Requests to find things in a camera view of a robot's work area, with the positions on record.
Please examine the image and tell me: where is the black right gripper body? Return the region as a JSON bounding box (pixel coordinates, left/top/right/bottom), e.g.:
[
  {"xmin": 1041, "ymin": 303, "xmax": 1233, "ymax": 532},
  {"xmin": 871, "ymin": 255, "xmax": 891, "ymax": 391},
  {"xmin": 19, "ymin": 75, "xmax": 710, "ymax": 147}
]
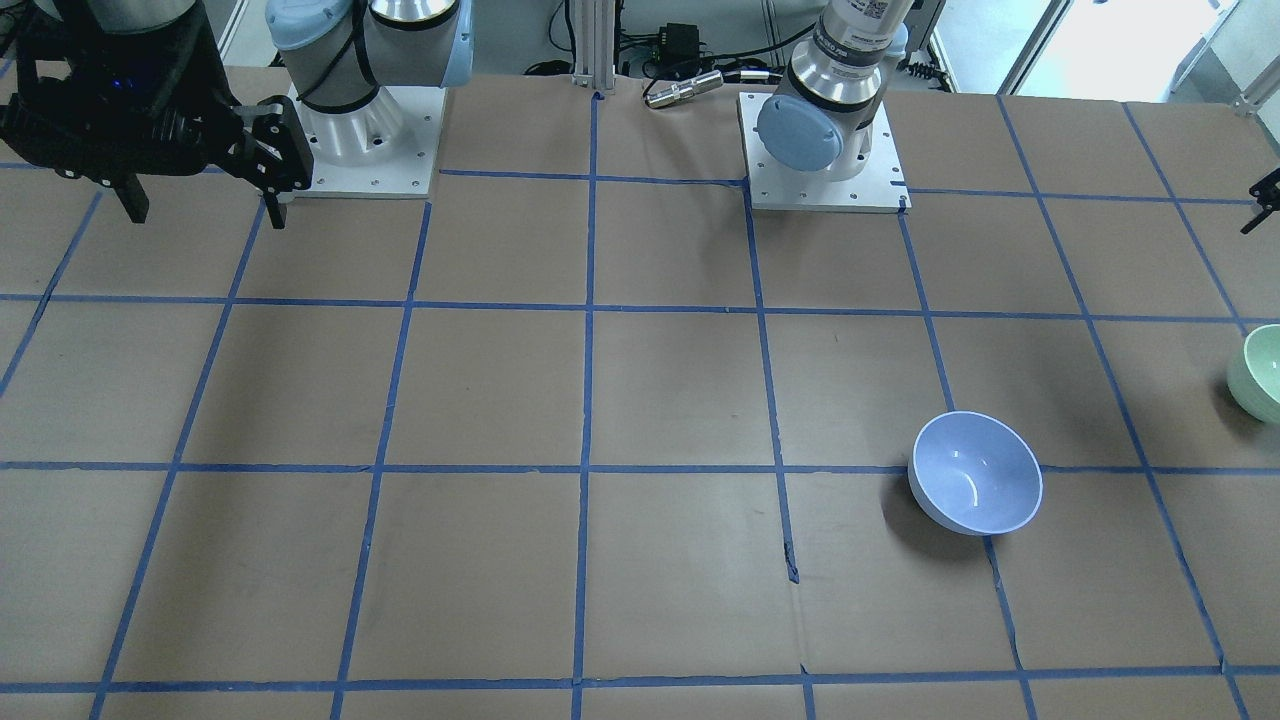
[{"xmin": 3, "ymin": 1, "xmax": 244, "ymax": 184}]

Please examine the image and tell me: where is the green bowl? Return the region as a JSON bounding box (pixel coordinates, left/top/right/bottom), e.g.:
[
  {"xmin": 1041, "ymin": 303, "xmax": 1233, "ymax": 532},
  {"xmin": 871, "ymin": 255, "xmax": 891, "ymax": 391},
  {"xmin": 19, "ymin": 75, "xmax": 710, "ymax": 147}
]
[{"xmin": 1228, "ymin": 324, "xmax": 1279, "ymax": 425}]

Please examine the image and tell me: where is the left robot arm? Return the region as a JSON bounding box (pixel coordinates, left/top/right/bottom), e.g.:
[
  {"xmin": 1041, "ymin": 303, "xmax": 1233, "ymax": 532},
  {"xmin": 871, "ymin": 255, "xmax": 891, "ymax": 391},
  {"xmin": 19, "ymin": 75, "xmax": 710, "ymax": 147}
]
[{"xmin": 739, "ymin": 1, "xmax": 913, "ymax": 214}]

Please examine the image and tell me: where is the blue bowl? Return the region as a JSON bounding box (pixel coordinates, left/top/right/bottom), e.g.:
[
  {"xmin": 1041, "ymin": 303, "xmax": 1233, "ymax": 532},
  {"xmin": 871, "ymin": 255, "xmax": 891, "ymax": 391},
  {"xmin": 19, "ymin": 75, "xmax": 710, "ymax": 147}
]
[{"xmin": 908, "ymin": 411, "xmax": 1044, "ymax": 536}]

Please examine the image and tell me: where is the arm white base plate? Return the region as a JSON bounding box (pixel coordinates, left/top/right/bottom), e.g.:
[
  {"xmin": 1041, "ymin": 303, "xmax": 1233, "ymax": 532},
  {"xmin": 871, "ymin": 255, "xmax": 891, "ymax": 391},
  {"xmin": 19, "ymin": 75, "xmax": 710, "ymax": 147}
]
[
  {"xmin": 737, "ymin": 92, "xmax": 913, "ymax": 213},
  {"xmin": 293, "ymin": 86, "xmax": 449, "ymax": 200}
]

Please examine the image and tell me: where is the aluminium frame post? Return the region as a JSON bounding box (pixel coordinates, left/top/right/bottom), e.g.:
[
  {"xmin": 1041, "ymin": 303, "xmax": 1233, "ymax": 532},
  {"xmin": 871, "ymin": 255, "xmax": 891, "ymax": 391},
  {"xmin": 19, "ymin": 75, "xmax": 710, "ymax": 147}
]
[{"xmin": 564, "ymin": 1, "xmax": 620, "ymax": 99}]

